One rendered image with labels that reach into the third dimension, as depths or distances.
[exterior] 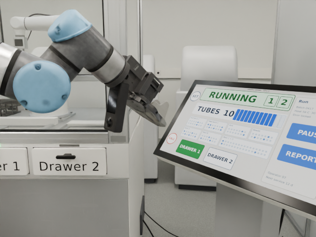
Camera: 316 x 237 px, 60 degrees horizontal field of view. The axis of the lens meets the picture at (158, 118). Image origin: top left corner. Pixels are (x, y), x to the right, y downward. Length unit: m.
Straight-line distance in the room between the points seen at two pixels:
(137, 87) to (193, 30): 3.60
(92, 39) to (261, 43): 3.88
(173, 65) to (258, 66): 1.24
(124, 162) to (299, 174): 0.67
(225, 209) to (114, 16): 0.76
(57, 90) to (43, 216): 0.94
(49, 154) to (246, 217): 0.75
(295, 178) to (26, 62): 0.57
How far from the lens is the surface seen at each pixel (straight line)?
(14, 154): 1.22
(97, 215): 1.24
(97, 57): 0.57
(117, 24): 1.06
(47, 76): 0.42
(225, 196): 0.89
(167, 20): 4.23
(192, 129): 0.87
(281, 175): 0.69
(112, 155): 1.12
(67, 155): 1.11
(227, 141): 0.78
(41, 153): 1.18
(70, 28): 0.55
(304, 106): 0.77
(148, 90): 0.66
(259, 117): 0.78
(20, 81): 0.42
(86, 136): 1.11
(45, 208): 1.29
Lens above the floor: 1.25
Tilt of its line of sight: 11 degrees down
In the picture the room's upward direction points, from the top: straight up
